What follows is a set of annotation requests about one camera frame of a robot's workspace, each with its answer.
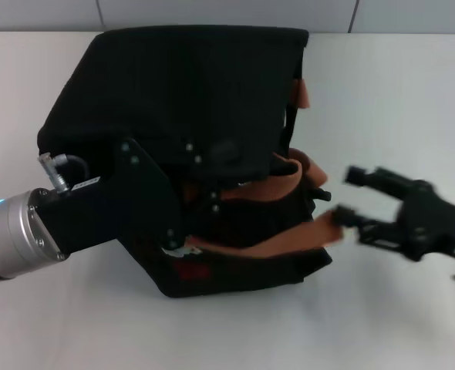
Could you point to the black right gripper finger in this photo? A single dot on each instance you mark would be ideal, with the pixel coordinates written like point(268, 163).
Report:
point(378, 176)
point(374, 227)

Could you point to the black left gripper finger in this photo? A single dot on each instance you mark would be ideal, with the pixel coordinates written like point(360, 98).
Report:
point(212, 206)
point(194, 156)

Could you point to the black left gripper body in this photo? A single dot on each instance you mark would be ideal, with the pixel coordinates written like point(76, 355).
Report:
point(135, 208)

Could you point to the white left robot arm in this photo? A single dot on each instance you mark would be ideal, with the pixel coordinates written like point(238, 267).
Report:
point(15, 239)

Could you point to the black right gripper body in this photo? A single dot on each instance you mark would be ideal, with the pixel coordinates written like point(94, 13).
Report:
point(432, 223)

